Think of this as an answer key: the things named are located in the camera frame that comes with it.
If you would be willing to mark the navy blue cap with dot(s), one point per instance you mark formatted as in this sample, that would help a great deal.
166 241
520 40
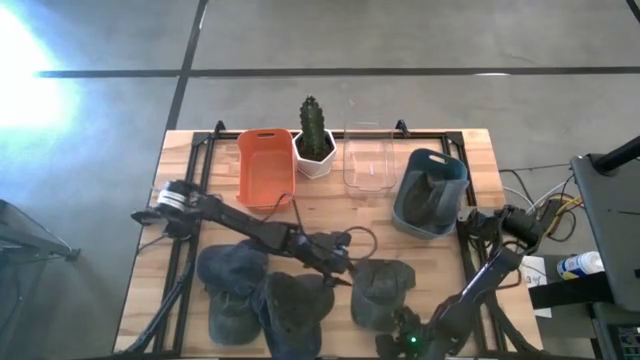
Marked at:
232 265

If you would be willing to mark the white bottle with blue label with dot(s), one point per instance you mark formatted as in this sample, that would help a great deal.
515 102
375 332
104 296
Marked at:
580 265

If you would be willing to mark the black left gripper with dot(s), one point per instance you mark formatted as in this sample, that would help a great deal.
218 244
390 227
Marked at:
322 252

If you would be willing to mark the teal plastic bin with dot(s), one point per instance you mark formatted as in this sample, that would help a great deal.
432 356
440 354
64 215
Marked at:
405 220

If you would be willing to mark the black metal table frame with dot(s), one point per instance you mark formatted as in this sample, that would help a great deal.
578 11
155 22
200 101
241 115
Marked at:
205 145

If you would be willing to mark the white paper sheet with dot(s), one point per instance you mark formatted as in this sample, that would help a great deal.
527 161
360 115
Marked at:
537 277

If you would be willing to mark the dark grey equipment cart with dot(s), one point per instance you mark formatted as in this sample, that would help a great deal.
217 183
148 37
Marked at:
610 220

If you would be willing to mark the green cactus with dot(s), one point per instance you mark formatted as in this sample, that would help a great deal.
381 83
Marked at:
313 125

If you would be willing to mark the orange plastic bin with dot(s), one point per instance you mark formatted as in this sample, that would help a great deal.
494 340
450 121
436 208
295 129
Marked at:
266 167

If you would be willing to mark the black stand leg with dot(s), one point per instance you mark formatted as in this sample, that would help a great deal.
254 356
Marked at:
35 240

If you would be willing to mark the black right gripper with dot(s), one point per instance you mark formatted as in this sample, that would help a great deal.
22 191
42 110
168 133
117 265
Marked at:
415 332

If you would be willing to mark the white hexagonal plant pot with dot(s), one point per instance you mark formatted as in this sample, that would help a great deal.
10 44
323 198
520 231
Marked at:
315 165

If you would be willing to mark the olive grey cap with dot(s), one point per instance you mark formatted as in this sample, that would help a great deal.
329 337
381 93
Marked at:
380 295

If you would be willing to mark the brown cap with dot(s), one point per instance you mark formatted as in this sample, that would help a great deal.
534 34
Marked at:
425 200

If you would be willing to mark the blackish dark cap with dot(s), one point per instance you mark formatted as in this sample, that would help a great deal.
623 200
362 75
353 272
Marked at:
297 305

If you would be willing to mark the clear plastic bin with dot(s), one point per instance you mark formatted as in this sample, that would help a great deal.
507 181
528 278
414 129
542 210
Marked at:
370 165

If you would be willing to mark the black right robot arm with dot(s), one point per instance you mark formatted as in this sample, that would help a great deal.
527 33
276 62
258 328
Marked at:
487 272

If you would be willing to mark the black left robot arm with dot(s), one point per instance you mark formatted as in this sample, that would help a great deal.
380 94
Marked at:
240 222

